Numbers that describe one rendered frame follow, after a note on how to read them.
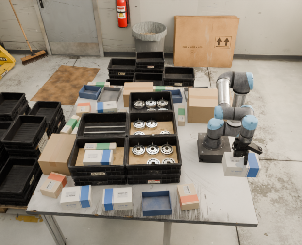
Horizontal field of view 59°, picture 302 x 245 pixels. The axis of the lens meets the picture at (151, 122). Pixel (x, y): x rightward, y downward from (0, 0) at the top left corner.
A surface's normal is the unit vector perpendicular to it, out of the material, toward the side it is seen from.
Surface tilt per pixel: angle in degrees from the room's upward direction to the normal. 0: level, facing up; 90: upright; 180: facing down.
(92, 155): 0
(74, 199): 0
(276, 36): 90
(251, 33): 90
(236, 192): 0
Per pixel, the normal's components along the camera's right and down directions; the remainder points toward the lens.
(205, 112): -0.09, 0.66
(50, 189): -0.01, -0.76
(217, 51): -0.07, 0.43
